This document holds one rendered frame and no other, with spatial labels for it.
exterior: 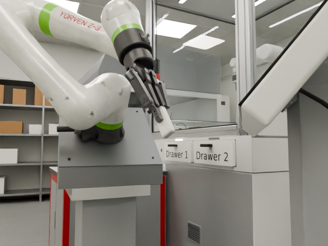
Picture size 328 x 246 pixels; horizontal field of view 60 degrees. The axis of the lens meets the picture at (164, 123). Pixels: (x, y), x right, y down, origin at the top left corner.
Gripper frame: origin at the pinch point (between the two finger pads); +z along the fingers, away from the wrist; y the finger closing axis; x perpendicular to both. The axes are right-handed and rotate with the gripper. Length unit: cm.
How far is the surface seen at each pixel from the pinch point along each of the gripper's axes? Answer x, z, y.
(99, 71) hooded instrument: 89, -118, 83
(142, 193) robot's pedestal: 38.0, 2.2, 28.0
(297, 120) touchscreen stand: -23.0, 13.0, 9.2
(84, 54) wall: 271, -374, 259
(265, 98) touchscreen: -24.2, 13.7, -12.1
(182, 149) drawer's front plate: 42, -22, 74
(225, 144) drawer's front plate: 14, -7, 60
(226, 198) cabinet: 26, 12, 64
